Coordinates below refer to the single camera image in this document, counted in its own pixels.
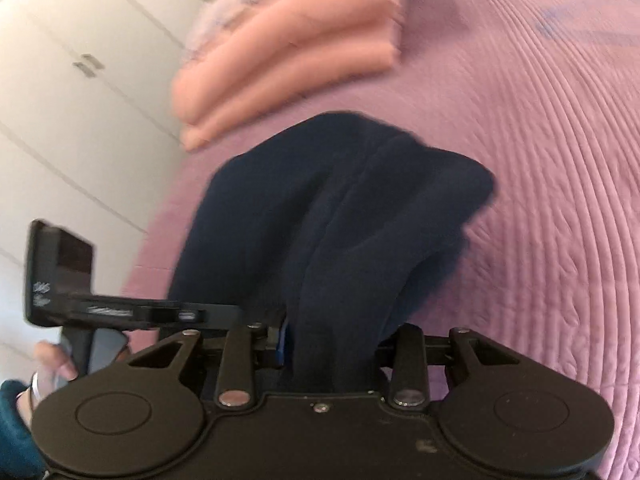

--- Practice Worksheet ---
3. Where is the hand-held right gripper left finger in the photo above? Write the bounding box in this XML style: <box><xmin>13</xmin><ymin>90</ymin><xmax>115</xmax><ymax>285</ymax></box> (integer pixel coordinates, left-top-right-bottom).
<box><xmin>127</xmin><ymin>322</ymin><xmax>291</xmax><ymax>409</ymax></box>

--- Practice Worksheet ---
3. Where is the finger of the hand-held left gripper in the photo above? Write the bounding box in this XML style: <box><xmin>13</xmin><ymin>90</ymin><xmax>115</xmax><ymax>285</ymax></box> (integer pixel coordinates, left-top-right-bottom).
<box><xmin>150</xmin><ymin>301</ymin><xmax>281</xmax><ymax>335</ymax></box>

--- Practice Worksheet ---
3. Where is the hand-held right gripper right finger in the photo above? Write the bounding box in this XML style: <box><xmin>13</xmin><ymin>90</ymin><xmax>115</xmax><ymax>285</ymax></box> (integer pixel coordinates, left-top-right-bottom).
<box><xmin>374</xmin><ymin>322</ymin><xmax>522</xmax><ymax>409</ymax></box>

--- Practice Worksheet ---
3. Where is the navy garment with white stripes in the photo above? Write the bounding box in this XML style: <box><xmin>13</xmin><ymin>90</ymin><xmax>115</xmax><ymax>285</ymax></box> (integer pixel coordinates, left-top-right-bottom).
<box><xmin>167</xmin><ymin>110</ymin><xmax>497</xmax><ymax>392</ymax></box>

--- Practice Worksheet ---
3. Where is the person's left forearm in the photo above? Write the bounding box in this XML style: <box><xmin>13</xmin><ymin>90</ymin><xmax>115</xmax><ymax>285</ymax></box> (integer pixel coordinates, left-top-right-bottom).
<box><xmin>0</xmin><ymin>379</ymin><xmax>50</xmax><ymax>480</ymax></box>

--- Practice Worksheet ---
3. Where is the person's left hand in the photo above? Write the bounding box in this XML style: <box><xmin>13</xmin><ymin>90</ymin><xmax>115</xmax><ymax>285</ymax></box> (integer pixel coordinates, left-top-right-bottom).
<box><xmin>15</xmin><ymin>341</ymin><xmax>81</xmax><ymax>407</ymax></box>

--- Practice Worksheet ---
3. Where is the white wardrobe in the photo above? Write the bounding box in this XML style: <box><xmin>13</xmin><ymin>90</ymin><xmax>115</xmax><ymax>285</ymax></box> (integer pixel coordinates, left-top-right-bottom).
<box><xmin>0</xmin><ymin>0</ymin><xmax>217</xmax><ymax>361</ymax></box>

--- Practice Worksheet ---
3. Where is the purple quilted bedspread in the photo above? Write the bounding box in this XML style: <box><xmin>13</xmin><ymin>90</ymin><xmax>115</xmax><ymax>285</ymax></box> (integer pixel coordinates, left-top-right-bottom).
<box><xmin>120</xmin><ymin>0</ymin><xmax>640</xmax><ymax>480</ymax></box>

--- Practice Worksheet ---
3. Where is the folded pink blanket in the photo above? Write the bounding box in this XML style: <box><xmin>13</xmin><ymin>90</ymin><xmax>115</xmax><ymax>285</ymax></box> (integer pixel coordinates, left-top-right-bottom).
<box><xmin>171</xmin><ymin>0</ymin><xmax>408</xmax><ymax>152</ymax></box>

